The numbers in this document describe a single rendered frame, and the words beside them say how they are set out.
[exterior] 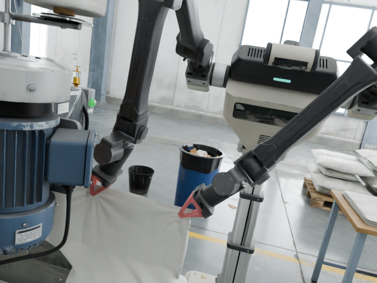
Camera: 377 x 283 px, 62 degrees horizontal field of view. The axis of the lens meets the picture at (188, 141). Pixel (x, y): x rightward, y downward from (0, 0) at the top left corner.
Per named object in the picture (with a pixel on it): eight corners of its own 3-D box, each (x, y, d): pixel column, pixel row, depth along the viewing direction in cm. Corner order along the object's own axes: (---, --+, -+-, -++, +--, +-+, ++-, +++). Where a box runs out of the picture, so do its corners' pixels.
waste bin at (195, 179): (216, 202, 358) (226, 149, 343) (211, 223, 308) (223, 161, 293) (176, 194, 365) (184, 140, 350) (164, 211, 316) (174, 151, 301)
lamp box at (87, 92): (93, 114, 111) (95, 89, 109) (86, 115, 106) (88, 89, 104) (73, 110, 112) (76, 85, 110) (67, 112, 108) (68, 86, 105)
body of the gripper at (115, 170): (87, 173, 87) (100, 153, 84) (104, 163, 96) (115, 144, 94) (106, 187, 86) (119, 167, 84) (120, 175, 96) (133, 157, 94)
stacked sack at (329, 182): (359, 188, 412) (362, 179, 409) (372, 200, 371) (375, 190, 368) (308, 177, 423) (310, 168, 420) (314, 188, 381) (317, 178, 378)
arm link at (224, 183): (272, 176, 81) (251, 150, 84) (266, 176, 71) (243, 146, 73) (236, 202, 84) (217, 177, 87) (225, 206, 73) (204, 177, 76)
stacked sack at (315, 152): (358, 164, 444) (361, 155, 441) (366, 172, 404) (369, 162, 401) (310, 153, 460) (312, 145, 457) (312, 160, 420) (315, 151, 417)
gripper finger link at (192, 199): (170, 209, 85) (197, 192, 83) (175, 199, 92) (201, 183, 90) (184, 229, 85) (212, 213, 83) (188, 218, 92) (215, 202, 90)
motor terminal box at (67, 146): (93, 181, 67) (98, 128, 64) (90, 202, 57) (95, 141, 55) (51, 178, 65) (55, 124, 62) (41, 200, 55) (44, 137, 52)
